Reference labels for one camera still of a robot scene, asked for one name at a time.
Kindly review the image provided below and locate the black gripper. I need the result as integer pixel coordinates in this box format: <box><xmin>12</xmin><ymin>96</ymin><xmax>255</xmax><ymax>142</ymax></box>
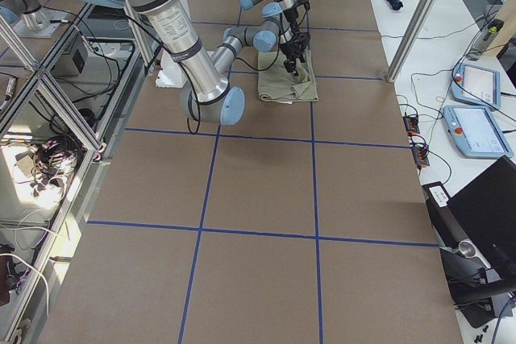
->
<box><xmin>281</xmin><ymin>31</ymin><xmax>310</xmax><ymax>73</ymax></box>
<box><xmin>283</xmin><ymin>0</ymin><xmax>310</xmax><ymax>38</ymax></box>

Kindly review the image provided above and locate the sage green long-sleeve shirt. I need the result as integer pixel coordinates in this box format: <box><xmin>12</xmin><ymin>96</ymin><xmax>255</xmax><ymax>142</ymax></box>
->
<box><xmin>257</xmin><ymin>50</ymin><xmax>318</xmax><ymax>102</ymax></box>

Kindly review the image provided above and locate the orange electronics module far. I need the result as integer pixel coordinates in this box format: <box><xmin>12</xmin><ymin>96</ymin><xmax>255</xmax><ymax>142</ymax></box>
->
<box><xmin>402</xmin><ymin>114</ymin><xmax>420</xmax><ymax>136</ymax></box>

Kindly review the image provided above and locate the orange electronics module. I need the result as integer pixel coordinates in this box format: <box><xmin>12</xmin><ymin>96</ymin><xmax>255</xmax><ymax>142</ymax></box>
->
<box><xmin>411</xmin><ymin>143</ymin><xmax>430</xmax><ymax>170</ymax></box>
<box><xmin>402</xmin><ymin>114</ymin><xmax>420</xmax><ymax>136</ymax></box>

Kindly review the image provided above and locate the orange electronics module near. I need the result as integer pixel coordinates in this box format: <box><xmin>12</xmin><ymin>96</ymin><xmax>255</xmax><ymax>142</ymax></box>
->
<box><xmin>411</xmin><ymin>143</ymin><xmax>430</xmax><ymax>170</ymax></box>

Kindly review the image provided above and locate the far blue teach pendant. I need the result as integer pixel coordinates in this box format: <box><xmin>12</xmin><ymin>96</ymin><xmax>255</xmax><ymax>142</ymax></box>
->
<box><xmin>451</xmin><ymin>63</ymin><xmax>501</xmax><ymax>110</ymax></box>

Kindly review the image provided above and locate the blue teach pendant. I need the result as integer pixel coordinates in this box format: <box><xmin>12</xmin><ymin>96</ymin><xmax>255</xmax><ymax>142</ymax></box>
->
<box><xmin>443</xmin><ymin>106</ymin><xmax>514</xmax><ymax>160</ymax></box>
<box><xmin>451</xmin><ymin>63</ymin><xmax>501</xmax><ymax>110</ymax></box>

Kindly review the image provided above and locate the near blue teach pendant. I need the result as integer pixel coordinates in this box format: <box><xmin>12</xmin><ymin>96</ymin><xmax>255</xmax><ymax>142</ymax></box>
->
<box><xmin>443</xmin><ymin>106</ymin><xmax>514</xmax><ymax>160</ymax></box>

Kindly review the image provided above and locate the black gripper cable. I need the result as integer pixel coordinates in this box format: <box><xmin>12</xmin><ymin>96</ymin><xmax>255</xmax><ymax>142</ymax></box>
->
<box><xmin>185</xmin><ymin>29</ymin><xmax>283</xmax><ymax>135</ymax></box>

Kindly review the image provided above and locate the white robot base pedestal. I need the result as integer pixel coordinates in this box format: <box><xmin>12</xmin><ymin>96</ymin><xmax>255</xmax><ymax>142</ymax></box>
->
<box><xmin>156</xmin><ymin>51</ymin><xmax>187</xmax><ymax>89</ymax></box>

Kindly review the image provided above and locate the aluminium frame post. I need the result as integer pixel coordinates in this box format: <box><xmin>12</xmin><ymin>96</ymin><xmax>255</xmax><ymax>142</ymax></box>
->
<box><xmin>385</xmin><ymin>0</ymin><xmax>436</xmax><ymax>83</ymax></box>

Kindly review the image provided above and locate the aluminium truss frame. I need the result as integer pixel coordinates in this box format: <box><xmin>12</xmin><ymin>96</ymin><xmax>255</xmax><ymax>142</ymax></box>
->
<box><xmin>1</xmin><ymin>0</ymin><xmax>159</xmax><ymax>343</ymax></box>

